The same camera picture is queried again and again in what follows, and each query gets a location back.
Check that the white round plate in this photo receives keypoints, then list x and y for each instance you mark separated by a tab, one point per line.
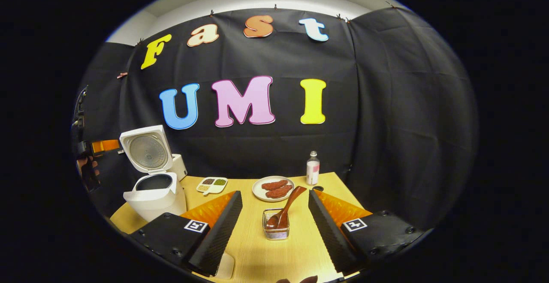
257	191

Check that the white square container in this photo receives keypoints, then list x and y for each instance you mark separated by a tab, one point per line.
226	266

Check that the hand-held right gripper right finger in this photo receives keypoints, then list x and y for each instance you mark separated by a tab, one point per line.
332	236

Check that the white divided grain dish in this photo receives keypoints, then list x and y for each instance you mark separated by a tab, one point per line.
212	186

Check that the black backdrop cloth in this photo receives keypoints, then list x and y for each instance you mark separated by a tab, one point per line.
386	103

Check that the red-brown meat slice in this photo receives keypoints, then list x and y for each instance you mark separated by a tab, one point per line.
279	191
274	185

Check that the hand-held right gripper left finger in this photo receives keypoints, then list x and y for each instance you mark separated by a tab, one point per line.
218	236

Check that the white rice cooker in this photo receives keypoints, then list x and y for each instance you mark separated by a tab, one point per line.
154	201

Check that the clear bottle with pink label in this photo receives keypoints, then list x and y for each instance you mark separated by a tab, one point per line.
313	169

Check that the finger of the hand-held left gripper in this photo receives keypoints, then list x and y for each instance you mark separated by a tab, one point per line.
105	146

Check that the brown wooden spoon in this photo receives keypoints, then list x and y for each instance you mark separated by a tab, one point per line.
289	203

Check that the white toaster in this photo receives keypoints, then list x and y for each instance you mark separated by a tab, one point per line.
180	167

